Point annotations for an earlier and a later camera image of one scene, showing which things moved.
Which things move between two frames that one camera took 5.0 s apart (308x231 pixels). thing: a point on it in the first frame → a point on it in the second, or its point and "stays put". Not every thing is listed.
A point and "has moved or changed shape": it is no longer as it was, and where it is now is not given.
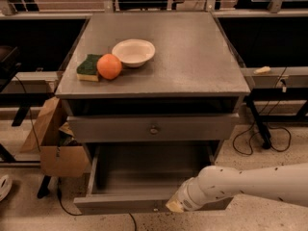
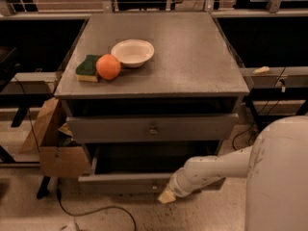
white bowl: (134, 52) stays put
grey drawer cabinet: (150, 78) stays put
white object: (6, 185) → (70, 226)
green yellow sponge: (88, 70) stays put
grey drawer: (142, 178) has moved or changed shape
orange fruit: (109, 65) stays put
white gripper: (185, 198) → (176, 185)
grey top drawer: (153, 128) stays put
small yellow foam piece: (262, 70) stays put
